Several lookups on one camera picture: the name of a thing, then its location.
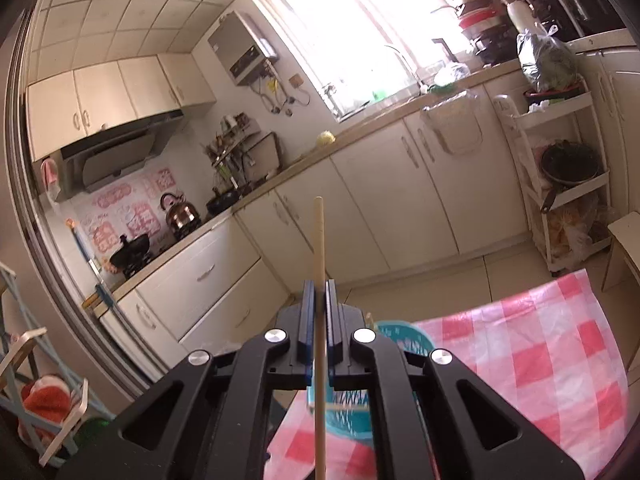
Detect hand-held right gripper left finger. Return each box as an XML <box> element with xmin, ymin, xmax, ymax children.
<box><xmin>54</xmin><ymin>281</ymin><xmax>316</xmax><ymax>480</ymax></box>

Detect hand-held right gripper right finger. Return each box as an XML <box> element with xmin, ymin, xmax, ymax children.
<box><xmin>326</xmin><ymin>281</ymin><xmax>585</xmax><ymax>480</ymax></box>

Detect teal floral cutout bucket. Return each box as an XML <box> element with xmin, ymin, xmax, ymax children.
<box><xmin>305</xmin><ymin>320</ymin><xmax>437</xmax><ymax>453</ymax></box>

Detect cream base cabinet run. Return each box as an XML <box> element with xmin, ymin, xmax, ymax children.
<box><xmin>97</xmin><ymin>82</ymin><xmax>532</xmax><ymax>366</ymax></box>

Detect black frying pan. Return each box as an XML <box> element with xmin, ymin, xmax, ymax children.
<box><xmin>206</xmin><ymin>187</ymin><xmax>247</xmax><ymax>217</ymax></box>

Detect steel kettle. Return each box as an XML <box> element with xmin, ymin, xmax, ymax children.
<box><xmin>159</xmin><ymin>192</ymin><xmax>199</xmax><ymax>234</ymax></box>

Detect counter utensil rack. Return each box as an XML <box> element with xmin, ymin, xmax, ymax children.
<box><xmin>204</xmin><ymin>115</ymin><xmax>281</xmax><ymax>197</ymax></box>

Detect black wok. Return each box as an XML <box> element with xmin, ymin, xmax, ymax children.
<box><xmin>108</xmin><ymin>232</ymin><xmax>152</xmax><ymax>272</ymax></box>

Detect red white checked tablecloth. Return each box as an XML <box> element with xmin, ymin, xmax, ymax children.
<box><xmin>265</xmin><ymin>267</ymin><xmax>632</xmax><ymax>480</ymax></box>

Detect blue mop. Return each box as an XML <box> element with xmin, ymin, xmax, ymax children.
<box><xmin>66</xmin><ymin>218</ymin><xmax>117</xmax><ymax>312</ymax></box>

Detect clear hanging plastic bag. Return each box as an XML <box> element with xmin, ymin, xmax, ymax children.
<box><xmin>421</xmin><ymin>91</ymin><xmax>484</xmax><ymax>157</ymax></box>

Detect range hood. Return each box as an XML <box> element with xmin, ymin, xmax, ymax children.
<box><xmin>59</xmin><ymin>109</ymin><xmax>187</xmax><ymax>197</ymax></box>

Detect plastic bag with food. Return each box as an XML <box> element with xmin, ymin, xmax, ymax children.
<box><xmin>546</xmin><ymin>199</ymin><xmax>602</xmax><ymax>267</ymax></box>

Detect red white cloth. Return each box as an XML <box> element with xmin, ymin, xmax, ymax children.
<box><xmin>19</xmin><ymin>374</ymin><xmax>77</xmax><ymax>438</ymax></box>

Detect white plastic bag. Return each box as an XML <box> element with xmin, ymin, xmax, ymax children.
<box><xmin>432</xmin><ymin>62</ymin><xmax>472</xmax><ymax>89</ymax></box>

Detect white storage trolley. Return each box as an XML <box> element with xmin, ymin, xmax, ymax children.
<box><xmin>494</xmin><ymin>80</ymin><xmax>614</xmax><ymax>275</ymax></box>

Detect steel sink faucet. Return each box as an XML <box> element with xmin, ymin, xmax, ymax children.
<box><xmin>384</xmin><ymin>43</ymin><xmax>424</xmax><ymax>87</ymax></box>

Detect light blue folding rack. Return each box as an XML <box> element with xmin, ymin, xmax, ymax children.
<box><xmin>0</xmin><ymin>260</ymin><xmax>92</xmax><ymax>467</ymax></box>

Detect black pan on trolley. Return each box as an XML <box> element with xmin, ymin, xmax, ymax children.
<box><xmin>537</xmin><ymin>141</ymin><xmax>602</xmax><ymax>212</ymax></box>

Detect pink hanging towel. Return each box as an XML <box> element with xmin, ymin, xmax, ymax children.
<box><xmin>42</xmin><ymin>157</ymin><xmax>62</xmax><ymax>192</ymax></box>

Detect kitchen window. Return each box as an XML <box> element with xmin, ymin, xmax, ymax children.
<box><xmin>247</xmin><ymin>0</ymin><xmax>482</xmax><ymax>122</ymax></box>

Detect wooden stool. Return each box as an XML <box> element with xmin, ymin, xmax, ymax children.
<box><xmin>601</xmin><ymin>210</ymin><xmax>640</xmax><ymax>294</ymax></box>

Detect stack of pots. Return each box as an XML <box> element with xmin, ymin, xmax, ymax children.
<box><xmin>451</xmin><ymin>0</ymin><xmax>507</xmax><ymax>67</ymax></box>

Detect plastic bag of greens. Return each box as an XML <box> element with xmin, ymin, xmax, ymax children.
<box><xmin>516</xmin><ymin>26</ymin><xmax>582</xmax><ymax>94</ymax></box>

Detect white thermos flask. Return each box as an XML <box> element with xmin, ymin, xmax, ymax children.
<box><xmin>501</xmin><ymin>0</ymin><xmax>542</xmax><ymax>37</ymax></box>

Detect steel canister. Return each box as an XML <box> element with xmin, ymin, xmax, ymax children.
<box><xmin>564</xmin><ymin>0</ymin><xmax>597</xmax><ymax>22</ymax></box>

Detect pink patterned wall stickers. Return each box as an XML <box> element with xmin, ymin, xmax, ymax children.
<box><xmin>79</xmin><ymin>169</ymin><xmax>177</xmax><ymax>262</ymax></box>

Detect water heater hoses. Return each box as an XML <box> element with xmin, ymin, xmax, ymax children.
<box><xmin>251</xmin><ymin>76</ymin><xmax>312</xmax><ymax>117</ymax></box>

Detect steel wall water heater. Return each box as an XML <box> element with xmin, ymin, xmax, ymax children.
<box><xmin>207</xmin><ymin>11</ymin><xmax>281</xmax><ymax>86</ymax></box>

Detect cream wall cabinets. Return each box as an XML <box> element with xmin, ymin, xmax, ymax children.
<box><xmin>25</xmin><ymin>52</ymin><xmax>217</xmax><ymax>163</ymax></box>

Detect steel sliding door frame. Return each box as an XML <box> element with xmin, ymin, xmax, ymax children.
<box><xmin>4</xmin><ymin>7</ymin><xmax>168</xmax><ymax>398</ymax></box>

